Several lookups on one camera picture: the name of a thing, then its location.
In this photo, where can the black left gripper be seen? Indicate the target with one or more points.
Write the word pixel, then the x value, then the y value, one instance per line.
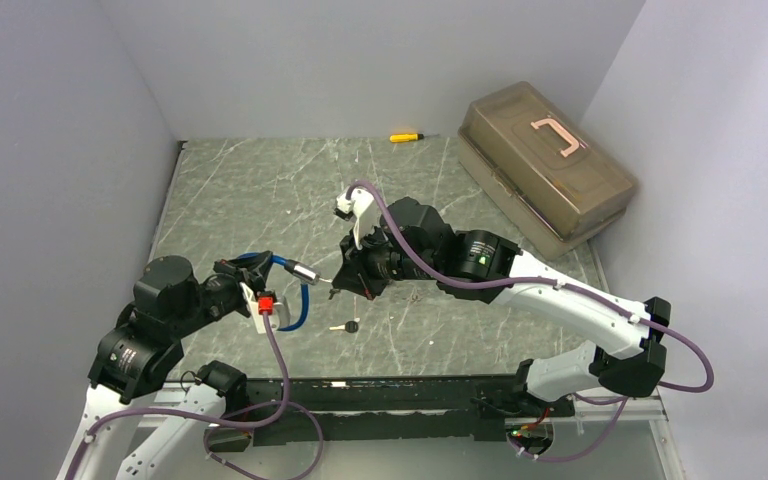
pixel 251 271

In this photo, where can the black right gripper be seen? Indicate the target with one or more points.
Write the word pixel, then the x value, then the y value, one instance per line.
pixel 355 272

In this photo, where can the blue cable lock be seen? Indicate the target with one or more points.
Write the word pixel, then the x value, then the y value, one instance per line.
pixel 304 278

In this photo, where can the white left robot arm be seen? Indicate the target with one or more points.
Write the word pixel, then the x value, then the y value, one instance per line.
pixel 122 434

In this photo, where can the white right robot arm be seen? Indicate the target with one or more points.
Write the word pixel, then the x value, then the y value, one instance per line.
pixel 621 353

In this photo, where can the black head key on table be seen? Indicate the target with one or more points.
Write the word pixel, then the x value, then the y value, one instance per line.
pixel 351 326

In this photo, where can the yellow screwdriver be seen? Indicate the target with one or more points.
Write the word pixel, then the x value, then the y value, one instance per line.
pixel 409 137

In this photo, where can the brown translucent storage box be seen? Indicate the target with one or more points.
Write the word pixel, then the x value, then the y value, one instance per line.
pixel 546 175

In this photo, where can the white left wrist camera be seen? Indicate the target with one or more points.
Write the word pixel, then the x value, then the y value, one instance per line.
pixel 268 310

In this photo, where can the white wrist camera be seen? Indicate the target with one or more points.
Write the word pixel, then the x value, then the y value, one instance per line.
pixel 268 310
pixel 359 207

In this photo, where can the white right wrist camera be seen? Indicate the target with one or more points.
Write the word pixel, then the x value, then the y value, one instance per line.
pixel 359 207

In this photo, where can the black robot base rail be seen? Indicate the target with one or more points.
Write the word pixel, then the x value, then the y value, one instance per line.
pixel 481 407

